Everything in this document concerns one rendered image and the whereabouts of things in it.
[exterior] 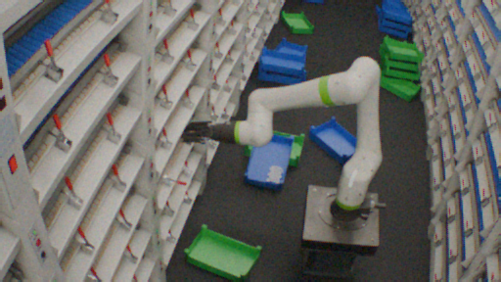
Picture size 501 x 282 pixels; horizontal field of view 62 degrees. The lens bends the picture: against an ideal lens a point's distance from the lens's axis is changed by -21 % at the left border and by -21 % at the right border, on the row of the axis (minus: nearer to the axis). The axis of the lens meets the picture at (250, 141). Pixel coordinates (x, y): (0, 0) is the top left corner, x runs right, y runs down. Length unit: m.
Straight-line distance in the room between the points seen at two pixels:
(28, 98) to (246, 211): 1.86
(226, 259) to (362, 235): 0.67
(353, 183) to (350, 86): 0.42
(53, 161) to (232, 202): 1.71
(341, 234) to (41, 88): 1.51
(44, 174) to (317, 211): 1.42
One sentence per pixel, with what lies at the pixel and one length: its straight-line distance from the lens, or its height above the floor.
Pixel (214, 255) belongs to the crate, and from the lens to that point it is 2.43.
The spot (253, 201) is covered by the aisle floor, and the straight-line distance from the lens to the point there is 2.69.
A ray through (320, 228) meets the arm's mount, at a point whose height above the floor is 0.35.
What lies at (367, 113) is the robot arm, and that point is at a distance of 2.09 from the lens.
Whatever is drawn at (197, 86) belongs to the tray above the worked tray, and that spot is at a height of 0.66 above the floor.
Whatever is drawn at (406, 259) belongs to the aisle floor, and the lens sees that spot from 2.61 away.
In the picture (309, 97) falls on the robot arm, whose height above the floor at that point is 0.84.
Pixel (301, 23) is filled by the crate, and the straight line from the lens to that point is 4.47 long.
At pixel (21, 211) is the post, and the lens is 0.95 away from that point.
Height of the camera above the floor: 1.93
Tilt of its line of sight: 39 degrees down
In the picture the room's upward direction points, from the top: 7 degrees clockwise
